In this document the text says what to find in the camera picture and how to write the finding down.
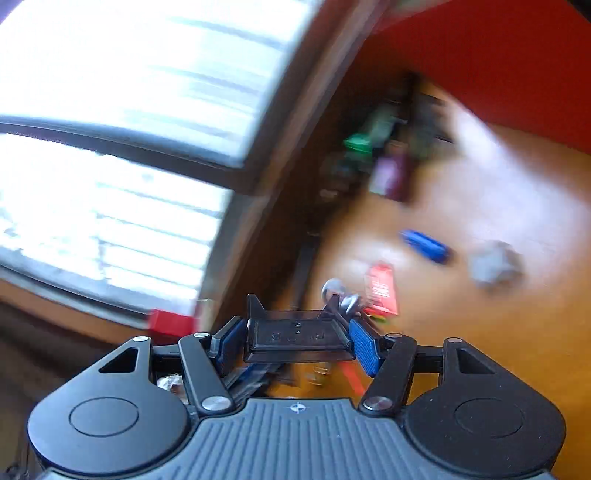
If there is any red foil candy wrapper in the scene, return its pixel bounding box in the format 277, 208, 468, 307
365, 262, 399, 317

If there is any red cardboard shoe box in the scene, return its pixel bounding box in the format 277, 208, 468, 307
360, 1, 590, 152

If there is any blue small block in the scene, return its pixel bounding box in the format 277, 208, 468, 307
400, 230, 453, 264

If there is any white small cap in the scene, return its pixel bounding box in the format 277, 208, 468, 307
468, 241, 523, 289

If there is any window frame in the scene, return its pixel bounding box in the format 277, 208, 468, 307
1, 1, 387, 324

